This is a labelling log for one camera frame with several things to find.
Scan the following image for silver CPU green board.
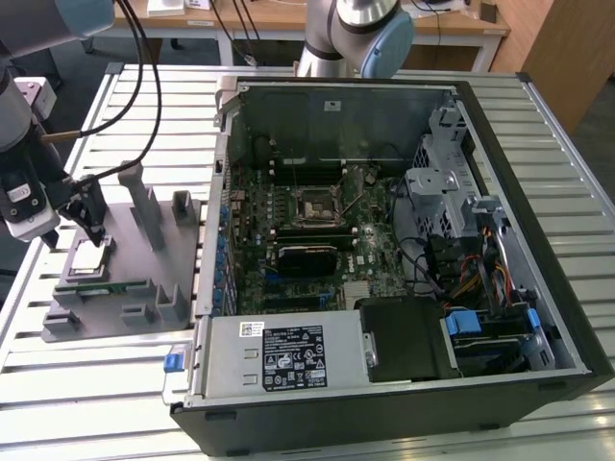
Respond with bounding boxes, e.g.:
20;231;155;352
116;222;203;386
65;241;111;280

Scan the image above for metal socket cover frame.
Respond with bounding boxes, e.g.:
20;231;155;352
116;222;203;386
337;161;370;221

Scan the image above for grey parts rack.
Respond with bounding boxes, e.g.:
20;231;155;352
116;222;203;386
40;160;206;345

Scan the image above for green RAM stick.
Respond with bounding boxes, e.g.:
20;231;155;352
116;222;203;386
76;282;153;295

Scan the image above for blue case latch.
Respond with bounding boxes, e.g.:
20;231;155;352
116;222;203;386
162;352;187;375

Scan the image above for silver power supply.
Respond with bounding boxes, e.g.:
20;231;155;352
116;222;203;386
189;309;366;400

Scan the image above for black graphics card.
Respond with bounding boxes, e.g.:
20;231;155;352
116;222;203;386
276;243;338;279

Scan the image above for black RAM slot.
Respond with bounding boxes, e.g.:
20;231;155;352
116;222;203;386
277;226;357;234
274;164;345;173
274;175;345;184
277;235;357;245

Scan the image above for silver chipset heatsink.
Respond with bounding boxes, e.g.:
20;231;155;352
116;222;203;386
342;281;375;309

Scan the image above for green motherboard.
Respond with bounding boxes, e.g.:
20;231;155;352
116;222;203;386
225;160;409;318

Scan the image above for black silver PC case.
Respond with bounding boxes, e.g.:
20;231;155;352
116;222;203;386
162;71;615;457

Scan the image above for black plastic shroud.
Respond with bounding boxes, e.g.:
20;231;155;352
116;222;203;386
358;295;447;384

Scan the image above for silver perforated drive cage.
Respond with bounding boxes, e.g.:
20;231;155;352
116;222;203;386
403;106;482;239

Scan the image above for blue disk carrier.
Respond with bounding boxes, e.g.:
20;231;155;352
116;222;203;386
444;309;484;348

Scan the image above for black disk drive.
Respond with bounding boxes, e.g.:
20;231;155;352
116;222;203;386
446;330;534;376

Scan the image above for brown wooden cabinet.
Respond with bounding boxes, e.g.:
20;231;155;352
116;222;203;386
489;0;615;138

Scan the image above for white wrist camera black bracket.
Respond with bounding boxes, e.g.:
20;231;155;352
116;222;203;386
0;180;62;242

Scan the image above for black cable brass fitting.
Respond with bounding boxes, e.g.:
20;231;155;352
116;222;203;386
40;0;145;144

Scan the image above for small white camera box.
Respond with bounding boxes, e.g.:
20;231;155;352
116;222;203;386
13;76;59;121

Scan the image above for black camera cable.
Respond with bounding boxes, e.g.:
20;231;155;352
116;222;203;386
61;0;163;186

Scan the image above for black wire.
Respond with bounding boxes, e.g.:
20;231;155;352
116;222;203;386
389;178;441;295

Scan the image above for red yellow power wires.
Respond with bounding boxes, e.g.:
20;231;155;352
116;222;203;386
440;229;511;309

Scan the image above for wooden desk white frame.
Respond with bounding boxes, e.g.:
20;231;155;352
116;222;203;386
112;0;511;73

